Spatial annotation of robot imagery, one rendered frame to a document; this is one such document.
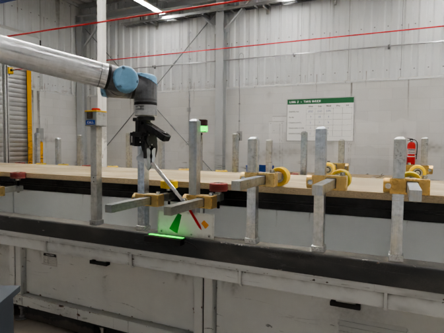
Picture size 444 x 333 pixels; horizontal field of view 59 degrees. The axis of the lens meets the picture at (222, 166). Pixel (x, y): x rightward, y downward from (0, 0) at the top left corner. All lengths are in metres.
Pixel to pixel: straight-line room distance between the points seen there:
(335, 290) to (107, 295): 1.27
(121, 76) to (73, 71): 0.15
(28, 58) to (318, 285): 1.23
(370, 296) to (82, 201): 1.49
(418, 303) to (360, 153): 7.19
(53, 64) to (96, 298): 1.38
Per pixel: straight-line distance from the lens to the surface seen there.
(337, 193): 1.59
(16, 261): 2.69
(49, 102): 11.27
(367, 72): 8.68
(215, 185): 1.65
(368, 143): 8.54
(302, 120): 8.74
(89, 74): 1.39
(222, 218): 1.77
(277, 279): 1.53
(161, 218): 1.65
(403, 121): 8.53
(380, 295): 1.48
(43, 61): 1.38
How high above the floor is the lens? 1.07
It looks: 3 degrees down
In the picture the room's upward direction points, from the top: 1 degrees clockwise
